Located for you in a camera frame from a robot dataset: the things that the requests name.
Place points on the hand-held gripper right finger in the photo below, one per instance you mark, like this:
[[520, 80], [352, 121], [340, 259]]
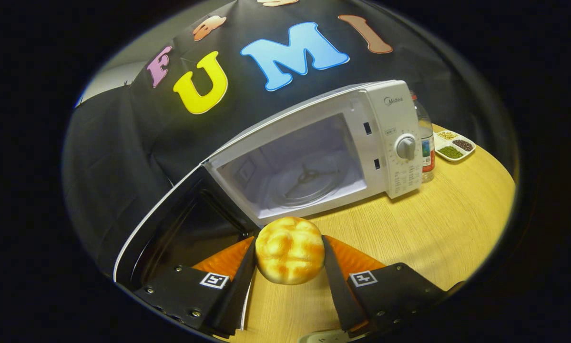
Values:
[[335, 290]]

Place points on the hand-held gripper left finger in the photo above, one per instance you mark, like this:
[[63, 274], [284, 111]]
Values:
[[240, 295]]

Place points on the golden bread bun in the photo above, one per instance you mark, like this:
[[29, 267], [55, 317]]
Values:
[[289, 250]]

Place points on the white microwave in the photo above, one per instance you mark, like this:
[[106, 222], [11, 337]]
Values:
[[390, 143]]

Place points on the pale serving tray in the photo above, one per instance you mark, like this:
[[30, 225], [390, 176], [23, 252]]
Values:
[[321, 337]]

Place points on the glass turntable plate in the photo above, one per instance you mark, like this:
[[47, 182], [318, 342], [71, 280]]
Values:
[[314, 190]]

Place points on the clear plastic drink bottle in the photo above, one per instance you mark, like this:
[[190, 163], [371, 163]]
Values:
[[427, 152]]

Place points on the white divided bean dish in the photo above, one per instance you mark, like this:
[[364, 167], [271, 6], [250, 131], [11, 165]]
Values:
[[440, 143]]

